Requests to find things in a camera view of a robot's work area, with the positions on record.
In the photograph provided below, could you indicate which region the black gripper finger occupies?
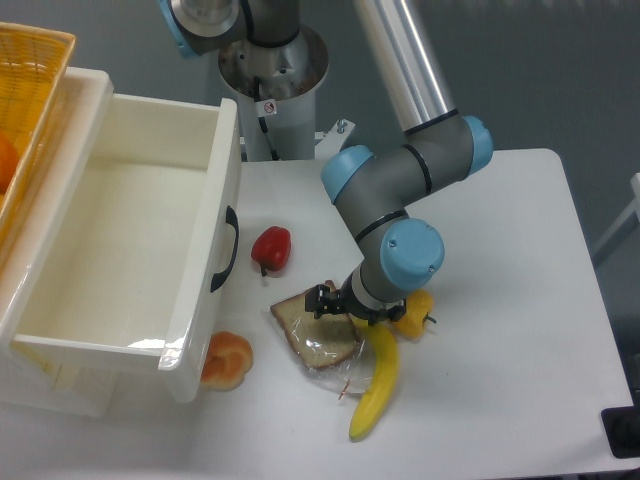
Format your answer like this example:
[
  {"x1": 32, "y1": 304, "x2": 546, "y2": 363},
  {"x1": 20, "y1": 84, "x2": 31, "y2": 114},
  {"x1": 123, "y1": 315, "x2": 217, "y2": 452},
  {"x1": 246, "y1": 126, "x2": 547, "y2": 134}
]
[
  {"x1": 368, "y1": 299, "x2": 406, "y2": 326},
  {"x1": 304, "y1": 284, "x2": 347, "y2": 319}
]

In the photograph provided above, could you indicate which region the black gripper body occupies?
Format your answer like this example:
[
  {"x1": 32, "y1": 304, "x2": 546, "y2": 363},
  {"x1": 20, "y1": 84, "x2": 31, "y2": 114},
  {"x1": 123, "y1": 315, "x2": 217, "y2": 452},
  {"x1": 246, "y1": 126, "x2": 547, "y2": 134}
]
[{"x1": 339, "y1": 289, "x2": 385, "y2": 325}]

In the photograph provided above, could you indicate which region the toast slice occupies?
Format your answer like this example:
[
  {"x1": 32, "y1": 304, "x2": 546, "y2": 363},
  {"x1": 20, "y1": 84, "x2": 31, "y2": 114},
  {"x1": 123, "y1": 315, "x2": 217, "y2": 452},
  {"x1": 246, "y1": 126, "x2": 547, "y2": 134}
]
[{"x1": 264, "y1": 293, "x2": 374, "y2": 397}]

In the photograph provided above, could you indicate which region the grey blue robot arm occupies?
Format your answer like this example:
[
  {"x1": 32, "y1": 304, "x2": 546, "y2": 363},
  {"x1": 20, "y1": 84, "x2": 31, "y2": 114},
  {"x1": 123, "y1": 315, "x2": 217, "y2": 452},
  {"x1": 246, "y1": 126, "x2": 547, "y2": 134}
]
[{"x1": 160, "y1": 1, "x2": 493, "y2": 324}]

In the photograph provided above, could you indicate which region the yellow bell pepper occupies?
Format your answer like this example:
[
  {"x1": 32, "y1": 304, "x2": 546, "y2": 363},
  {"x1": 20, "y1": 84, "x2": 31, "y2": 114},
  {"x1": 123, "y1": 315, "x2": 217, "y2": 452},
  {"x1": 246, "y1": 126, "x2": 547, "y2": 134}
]
[{"x1": 391, "y1": 290, "x2": 434, "y2": 340}]

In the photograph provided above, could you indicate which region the yellow banana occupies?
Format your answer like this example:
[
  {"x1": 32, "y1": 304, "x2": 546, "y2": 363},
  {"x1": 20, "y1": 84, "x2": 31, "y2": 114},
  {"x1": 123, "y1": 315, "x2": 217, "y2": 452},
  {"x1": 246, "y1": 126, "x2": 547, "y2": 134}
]
[{"x1": 349, "y1": 319, "x2": 400, "y2": 441}]

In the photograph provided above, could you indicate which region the red bell pepper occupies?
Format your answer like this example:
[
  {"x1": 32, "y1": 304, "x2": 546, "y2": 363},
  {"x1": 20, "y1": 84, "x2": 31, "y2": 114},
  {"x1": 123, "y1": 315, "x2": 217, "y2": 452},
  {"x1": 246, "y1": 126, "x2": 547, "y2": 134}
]
[{"x1": 251, "y1": 226, "x2": 292, "y2": 277}]

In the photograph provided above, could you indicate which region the orange bread roll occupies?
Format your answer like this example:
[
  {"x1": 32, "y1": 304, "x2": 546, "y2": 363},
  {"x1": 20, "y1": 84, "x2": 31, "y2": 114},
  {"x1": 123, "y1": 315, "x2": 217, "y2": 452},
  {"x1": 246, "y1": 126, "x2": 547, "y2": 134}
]
[{"x1": 200, "y1": 331, "x2": 253, "y2": 391}]

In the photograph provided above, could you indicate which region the white plastic drawer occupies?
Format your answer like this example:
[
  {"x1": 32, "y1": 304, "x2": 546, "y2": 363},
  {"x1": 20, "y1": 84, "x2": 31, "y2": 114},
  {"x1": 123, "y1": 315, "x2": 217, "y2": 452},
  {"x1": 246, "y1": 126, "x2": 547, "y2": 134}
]
[{"x1": 15, "y1": 94, "x2": 241, "y2": 403}]

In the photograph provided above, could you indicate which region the white drawer cabinet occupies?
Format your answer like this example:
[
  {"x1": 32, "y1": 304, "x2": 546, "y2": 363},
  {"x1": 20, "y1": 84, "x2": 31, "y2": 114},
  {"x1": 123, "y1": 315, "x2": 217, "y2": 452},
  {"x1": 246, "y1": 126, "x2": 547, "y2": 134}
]
[{"x1": 1, "y1": 67, "x2": 117, "y2": 417}]

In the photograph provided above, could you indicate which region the black device at table edge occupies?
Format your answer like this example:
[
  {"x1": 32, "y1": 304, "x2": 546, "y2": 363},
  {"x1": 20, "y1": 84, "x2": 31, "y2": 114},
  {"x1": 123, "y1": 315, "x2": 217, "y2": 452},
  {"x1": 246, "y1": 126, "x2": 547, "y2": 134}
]
[{"x1": 601, "y1": 406, "x2": 639, "y2": 459}]

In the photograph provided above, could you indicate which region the orange fruit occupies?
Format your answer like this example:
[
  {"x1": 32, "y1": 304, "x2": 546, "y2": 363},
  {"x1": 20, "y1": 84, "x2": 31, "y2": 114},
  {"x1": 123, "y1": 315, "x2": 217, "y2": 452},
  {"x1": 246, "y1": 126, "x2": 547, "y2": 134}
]
[{"x1": 0, "y1": 132, "x2": 20, "y2": 195}]

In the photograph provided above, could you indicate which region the yellow woven basket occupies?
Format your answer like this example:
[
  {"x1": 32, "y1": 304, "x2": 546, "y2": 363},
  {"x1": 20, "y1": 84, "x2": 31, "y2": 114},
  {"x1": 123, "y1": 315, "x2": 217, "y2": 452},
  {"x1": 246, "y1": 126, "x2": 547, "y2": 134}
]
[{"x1": 1, "y1": 22, "x2": 76, "y2": 238}]

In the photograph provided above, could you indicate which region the black drawer handle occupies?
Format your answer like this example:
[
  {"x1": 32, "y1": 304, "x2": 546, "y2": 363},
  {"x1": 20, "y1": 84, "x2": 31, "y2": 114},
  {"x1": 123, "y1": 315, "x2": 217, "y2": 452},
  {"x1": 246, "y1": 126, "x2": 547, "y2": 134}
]
[{"x1": 210, "y1": 205, "x2": 240, "y2": 293}]

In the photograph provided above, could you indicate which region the white bracket with bolt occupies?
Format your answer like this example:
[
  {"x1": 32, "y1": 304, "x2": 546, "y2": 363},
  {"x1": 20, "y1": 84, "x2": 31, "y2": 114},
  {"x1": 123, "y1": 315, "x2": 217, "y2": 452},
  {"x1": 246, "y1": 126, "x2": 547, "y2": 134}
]
[{"x1": 314, "y1": 118, "x2": 356, "y2": 160}]

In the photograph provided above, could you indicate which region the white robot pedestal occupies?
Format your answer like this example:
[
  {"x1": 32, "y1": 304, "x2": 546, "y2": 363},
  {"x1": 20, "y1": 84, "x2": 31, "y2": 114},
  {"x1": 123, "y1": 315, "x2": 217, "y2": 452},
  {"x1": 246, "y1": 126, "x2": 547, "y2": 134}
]
[{"x1": 218, "y1": 25, "x2": 329, "y2": 162}]

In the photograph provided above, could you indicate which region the black cable on pedestal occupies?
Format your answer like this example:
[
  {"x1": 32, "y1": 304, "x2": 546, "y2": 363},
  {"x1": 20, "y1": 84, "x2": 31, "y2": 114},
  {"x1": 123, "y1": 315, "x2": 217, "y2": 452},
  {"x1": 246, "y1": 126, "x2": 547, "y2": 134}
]
[{"x1": 252, "y1": 74, "x2": 282, "y2": 162}]

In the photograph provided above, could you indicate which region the white metal frame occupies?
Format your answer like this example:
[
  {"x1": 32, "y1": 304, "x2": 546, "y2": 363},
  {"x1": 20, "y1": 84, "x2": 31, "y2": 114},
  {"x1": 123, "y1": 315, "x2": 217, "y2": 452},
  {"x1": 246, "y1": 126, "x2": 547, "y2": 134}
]
[{"x1": 591, "y1": 173, "x2": 639, "y2": 269}]

